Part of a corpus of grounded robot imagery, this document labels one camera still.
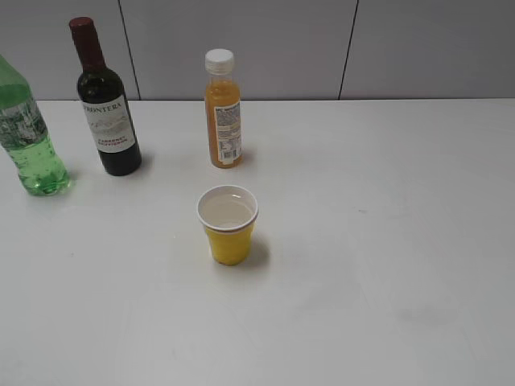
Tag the orange juice bottle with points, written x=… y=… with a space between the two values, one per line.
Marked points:
x=223 y=109

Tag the yellow paper cup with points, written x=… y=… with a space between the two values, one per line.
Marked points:
x=228 y=214

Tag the dark red wine bottle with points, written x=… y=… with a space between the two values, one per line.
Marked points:
x=103 y=97

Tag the green sprite bottle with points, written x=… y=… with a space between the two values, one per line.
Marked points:
x=24 y=136

